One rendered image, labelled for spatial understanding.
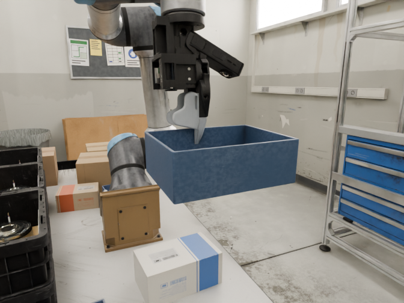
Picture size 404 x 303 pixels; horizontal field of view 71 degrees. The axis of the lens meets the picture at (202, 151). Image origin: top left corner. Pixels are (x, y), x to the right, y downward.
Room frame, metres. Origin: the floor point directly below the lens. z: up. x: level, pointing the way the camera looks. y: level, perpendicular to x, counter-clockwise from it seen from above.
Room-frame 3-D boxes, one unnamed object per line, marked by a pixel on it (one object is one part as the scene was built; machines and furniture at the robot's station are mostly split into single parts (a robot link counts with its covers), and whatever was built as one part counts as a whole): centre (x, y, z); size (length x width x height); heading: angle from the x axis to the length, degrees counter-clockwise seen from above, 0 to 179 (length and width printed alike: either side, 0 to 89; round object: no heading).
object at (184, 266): (0.66, 0.06, 0.74); 0.20 x 0.12 x 0.09; 118
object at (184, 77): (0.51, 0.04, 1.26); 0.09 x 0.08 x 0.12; 112
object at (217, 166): (0.45, -0.02, 1.10); 0.20 x 0.15 x 0.07; 114
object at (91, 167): (1.38, 0.46, 0.78); 0.30 x 0.22 x 0.16; 107
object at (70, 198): (1.15, 0.53, 0.74); 0.16 x 0.12 x 0.07; 108
